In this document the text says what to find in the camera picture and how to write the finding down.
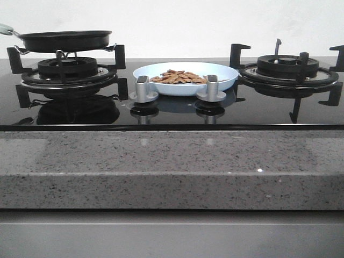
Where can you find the black gas burner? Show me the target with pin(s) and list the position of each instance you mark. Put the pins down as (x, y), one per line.
(74, 68)
(281, 66)

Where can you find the silver stove knob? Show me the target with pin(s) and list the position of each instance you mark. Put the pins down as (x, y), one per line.
(143, 93)
(211, 93)

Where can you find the left black gas burner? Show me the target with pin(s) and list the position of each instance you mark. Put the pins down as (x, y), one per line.
(74, 68)

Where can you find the chrome wire pan reducer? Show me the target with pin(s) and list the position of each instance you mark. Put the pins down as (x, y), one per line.
(24, 51)

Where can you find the right silver stove knob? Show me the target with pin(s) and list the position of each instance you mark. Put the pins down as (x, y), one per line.
(211, 93)

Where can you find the right black pan support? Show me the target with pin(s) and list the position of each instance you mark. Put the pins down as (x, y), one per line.
(312, 79)

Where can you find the black glass gas hob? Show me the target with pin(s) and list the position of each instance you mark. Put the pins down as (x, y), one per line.
(246, 107)

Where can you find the left silver stove knob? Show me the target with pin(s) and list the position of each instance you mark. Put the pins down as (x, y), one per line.
(143, 93)

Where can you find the black pan support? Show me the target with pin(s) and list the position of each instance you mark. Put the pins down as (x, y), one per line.
(65, 89)
(312, 79)

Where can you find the left black pan support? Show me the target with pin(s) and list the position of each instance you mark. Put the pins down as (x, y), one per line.
(65, 89)

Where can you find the light blue plate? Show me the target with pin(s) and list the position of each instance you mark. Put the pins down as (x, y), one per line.
(226, 76)

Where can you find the right black gas burner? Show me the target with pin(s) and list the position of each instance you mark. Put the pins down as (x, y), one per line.
(281, 66)

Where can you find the grey cabinet front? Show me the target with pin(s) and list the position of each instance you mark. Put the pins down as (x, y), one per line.
(171, 234)

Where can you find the black frying pan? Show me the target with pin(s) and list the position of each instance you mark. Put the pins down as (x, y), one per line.
(66, 41)

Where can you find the brown meat pieces pile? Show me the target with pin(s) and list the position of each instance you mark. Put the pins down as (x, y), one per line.
(178, 77)

